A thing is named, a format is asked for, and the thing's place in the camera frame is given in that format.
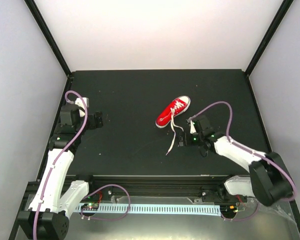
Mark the white shoelace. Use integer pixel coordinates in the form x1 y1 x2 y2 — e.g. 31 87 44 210
165 99 186 156

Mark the red canvas sneaker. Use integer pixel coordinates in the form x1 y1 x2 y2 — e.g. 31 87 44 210
155 95 191 129

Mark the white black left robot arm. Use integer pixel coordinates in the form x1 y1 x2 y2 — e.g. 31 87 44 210
17 97 103 240

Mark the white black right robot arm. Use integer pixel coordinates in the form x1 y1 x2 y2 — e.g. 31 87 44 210
175 116 296 207

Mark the right controller circuit board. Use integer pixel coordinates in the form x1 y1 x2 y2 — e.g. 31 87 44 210
222 205 244 213

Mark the controller circuit board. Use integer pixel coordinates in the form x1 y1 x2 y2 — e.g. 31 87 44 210
222 205 244 213
80 202 99 211

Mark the left controller circuit board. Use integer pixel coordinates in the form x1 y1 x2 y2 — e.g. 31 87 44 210
80 202 99 211

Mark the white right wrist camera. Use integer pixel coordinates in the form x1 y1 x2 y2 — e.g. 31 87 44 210
188 120 197 135

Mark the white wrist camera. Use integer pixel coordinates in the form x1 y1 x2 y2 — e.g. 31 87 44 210
188 120 197 135
75 97 90 118

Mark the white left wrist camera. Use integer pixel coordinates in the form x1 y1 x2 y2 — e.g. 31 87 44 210
75 97 90 118

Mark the black frame rail left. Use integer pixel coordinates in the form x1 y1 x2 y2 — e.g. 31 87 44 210
8 72 74 240

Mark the black frame rail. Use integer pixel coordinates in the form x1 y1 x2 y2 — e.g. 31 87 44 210
243 72 300 240
8 72 74 240

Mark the black front mounting rail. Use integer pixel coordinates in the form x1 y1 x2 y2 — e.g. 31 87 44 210
64 174 251 203

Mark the white slotted cable duct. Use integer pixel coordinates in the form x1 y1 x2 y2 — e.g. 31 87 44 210
74 203 221 217

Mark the black frame rail right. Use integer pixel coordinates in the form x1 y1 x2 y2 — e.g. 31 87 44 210
243 72 300 240

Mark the black aluminium frame post left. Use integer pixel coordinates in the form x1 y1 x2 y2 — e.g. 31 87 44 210
24 0 72 77

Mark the black aluminium frame post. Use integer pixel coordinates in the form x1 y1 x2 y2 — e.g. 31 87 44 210
24 0 72 77
245 0 294 77

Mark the black aluminium frame post right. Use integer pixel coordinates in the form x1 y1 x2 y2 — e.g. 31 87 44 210
245 0 294 77

